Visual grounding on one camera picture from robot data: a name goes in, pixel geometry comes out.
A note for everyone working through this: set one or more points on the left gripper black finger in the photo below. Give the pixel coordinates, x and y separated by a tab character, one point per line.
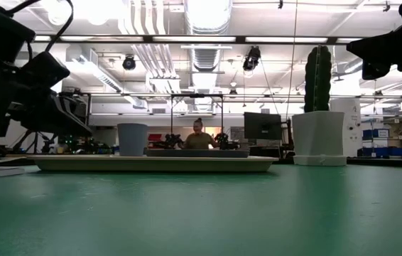
75	117

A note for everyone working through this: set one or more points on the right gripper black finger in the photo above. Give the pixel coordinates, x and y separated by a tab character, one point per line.
376	70
375	48

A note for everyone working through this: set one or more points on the light blue ribbed cup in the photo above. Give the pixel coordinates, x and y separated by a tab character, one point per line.
132	140

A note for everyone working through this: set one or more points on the grey blue plate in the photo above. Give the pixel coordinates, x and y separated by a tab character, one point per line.
197	153

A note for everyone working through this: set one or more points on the background black robot arm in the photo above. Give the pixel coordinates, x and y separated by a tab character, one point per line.
172	140
224	139
46	144

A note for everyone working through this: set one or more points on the cream plastic tray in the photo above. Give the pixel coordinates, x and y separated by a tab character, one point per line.
151	164

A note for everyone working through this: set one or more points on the tall green cactus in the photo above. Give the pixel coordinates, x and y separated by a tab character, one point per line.
323	81

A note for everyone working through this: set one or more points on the black ceiling spotlight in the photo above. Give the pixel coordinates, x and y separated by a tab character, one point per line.
129	63
251	58

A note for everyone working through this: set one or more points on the white square plant pot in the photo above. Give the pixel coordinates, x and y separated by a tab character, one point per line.
318	138

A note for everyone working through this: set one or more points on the person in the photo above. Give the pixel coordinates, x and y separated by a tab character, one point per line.
199	141

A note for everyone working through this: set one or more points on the black computer monitor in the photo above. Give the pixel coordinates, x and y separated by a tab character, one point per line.
262	126

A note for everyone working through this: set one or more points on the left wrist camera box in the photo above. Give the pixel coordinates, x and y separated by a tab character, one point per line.
43	71

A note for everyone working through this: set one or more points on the black aluminium rig frame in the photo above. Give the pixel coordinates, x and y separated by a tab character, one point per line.
147	38

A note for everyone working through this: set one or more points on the silver ventilation duct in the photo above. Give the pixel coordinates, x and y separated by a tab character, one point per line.
206	57

